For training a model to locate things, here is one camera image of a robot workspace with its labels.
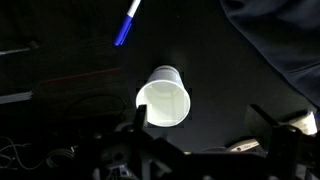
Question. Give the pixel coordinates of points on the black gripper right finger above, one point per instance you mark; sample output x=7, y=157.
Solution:
x=261, y=126

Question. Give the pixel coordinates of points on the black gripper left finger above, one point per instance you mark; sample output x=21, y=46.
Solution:
x=141, y=116

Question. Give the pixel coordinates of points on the white paper cup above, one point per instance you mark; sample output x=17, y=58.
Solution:
x=165, y=100

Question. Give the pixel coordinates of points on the blue and white marker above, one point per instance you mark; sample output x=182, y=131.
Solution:
x=124, y=29

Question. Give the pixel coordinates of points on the black zip jacket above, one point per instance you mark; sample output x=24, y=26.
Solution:
x=283, y=36

